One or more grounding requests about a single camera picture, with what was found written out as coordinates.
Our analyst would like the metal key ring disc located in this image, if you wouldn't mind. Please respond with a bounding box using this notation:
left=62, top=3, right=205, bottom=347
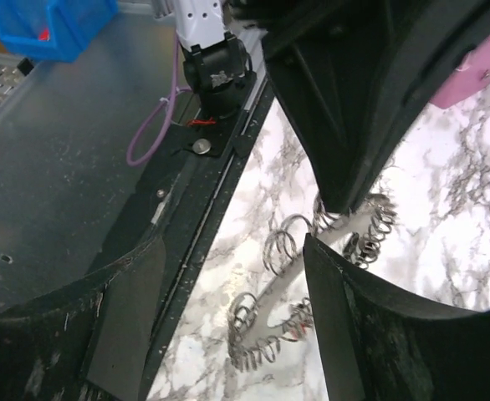
left=227, top=192, right=399, bottom=373

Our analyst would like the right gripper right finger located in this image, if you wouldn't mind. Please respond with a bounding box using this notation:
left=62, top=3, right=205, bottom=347
left=304, top=236, right=490, bottom=400

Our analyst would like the pink metronome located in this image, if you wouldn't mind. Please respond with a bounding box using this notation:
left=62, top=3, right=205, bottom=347
left=429, top=36, right=490, bottom=109

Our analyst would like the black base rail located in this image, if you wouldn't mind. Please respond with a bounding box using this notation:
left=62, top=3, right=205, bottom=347
left=80, top=74, right=273, bottom=400

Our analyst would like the blue plastic bin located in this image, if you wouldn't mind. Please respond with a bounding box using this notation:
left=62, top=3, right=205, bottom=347
left=0, top=0, right=118, bottom=62

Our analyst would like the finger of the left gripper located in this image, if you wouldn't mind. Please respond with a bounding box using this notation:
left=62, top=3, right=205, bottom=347
left=261, top=0, right=490, bottom=214

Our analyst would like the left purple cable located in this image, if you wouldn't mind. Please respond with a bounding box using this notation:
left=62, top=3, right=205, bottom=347
left=126, top=28, right=183, bottom=167

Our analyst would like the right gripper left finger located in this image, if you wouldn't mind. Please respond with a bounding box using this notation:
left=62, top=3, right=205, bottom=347
left=0, top=236, right=166, bottom=400

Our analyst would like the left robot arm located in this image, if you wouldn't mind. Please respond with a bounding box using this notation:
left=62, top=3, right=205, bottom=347
left=174, top=1, right=490, bottom=214

